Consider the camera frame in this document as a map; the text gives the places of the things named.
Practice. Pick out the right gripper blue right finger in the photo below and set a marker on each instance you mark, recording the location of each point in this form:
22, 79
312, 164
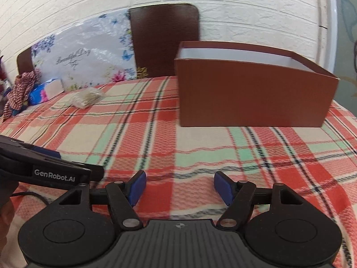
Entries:
225, 187

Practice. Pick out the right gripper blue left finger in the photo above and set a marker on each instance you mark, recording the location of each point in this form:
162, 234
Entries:
135, 187

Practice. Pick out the clear bag of beads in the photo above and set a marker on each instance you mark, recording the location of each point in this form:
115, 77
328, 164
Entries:
82, 99

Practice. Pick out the person's left hand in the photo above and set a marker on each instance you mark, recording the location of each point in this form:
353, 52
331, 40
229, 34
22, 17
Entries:
7, 214

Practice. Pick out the red plaid blanket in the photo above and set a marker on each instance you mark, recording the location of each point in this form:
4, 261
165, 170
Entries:
135, 127

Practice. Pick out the blue floral tissue pack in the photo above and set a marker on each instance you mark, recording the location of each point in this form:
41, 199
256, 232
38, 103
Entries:
45, 91

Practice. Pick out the red checkered cloth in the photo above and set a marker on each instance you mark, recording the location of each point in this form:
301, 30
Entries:
17, 97

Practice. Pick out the pile of clutter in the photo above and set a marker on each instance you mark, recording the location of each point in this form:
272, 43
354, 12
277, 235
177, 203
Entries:
3, 78

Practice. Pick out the brown cardboard shoe box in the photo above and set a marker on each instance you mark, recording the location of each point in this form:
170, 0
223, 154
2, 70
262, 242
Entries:
235, 84

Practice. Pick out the dark brown wooden headboard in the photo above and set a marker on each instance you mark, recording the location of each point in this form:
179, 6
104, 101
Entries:
157, 31

